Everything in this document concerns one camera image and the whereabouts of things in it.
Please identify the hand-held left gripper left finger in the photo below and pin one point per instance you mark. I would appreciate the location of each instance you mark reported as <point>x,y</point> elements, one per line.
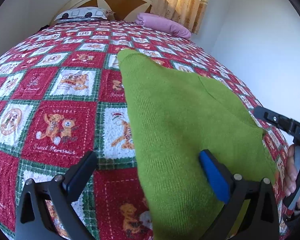
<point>75,182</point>

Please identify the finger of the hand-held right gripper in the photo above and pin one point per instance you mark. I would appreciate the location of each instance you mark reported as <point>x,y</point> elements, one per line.
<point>275,118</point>

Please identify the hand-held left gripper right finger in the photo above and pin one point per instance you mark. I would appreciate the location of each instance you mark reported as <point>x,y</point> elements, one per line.
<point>215,177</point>

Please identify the green knit sweater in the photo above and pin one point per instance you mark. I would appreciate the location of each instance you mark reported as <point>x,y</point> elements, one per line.
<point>180,120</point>

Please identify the person's right hand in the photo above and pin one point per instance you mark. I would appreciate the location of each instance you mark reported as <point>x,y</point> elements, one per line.
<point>290,172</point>

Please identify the red checked printed bedspread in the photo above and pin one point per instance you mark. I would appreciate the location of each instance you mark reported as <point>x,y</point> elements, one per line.
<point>52,100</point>

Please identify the pink pillow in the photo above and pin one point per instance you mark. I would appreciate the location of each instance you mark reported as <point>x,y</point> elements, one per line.
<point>165,25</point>

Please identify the beige patterned curtain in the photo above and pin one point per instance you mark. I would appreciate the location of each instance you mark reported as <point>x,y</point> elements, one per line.
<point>182,2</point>

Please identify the dark object on nightstand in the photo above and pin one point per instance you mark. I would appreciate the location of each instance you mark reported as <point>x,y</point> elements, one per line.
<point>43,27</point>

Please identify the white patterned pillow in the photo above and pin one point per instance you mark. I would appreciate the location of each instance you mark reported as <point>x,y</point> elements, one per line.
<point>82,13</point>

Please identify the cream wooden headboard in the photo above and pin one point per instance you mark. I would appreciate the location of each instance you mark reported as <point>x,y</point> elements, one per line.
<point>120,2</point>

